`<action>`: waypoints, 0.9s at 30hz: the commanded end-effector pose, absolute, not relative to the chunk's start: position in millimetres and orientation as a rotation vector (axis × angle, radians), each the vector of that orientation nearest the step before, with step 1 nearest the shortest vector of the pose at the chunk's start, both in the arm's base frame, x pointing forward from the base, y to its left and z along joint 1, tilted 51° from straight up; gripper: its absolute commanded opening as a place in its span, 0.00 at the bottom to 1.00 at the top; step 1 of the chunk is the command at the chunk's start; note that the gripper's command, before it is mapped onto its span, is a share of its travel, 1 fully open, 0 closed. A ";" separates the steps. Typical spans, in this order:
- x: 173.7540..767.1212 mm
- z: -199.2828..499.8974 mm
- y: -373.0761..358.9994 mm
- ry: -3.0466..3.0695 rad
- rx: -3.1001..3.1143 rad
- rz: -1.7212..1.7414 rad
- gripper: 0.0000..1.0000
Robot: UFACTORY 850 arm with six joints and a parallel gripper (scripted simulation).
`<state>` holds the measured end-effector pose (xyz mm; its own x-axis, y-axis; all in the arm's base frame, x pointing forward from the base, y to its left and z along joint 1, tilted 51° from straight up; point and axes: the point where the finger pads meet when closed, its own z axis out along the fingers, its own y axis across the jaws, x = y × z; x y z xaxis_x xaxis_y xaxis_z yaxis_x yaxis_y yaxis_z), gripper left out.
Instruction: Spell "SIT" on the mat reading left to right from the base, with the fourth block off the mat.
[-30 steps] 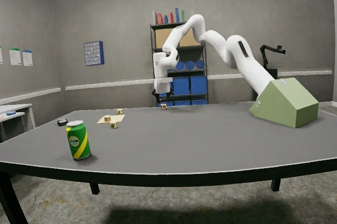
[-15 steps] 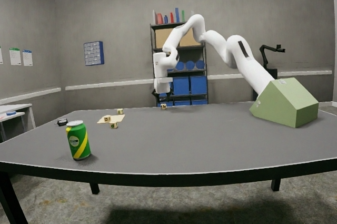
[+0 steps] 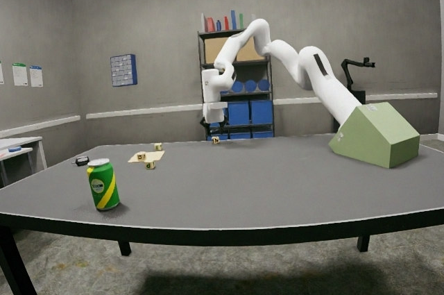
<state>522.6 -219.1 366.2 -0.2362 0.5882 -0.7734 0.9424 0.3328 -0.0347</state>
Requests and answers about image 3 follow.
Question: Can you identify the green drink can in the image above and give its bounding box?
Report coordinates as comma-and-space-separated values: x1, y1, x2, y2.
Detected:
87, 159, 119, 210

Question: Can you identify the beige square mat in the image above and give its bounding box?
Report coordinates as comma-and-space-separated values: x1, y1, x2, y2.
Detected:
128, 151, 164, 163

